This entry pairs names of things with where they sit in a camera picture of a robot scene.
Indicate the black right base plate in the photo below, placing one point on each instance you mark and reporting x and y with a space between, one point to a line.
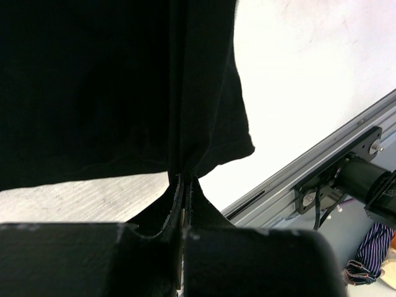
321 180

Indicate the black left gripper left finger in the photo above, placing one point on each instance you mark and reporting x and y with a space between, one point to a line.
140 257

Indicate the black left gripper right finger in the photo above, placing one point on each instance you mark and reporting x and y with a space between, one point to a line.
221 259

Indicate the striped cloth bundle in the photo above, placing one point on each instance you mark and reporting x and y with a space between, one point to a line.
365 268

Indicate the aluminium frame rail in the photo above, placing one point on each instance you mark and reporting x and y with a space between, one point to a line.
278 198

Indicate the black underwear with beige waistband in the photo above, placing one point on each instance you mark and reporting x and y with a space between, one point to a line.
101 89

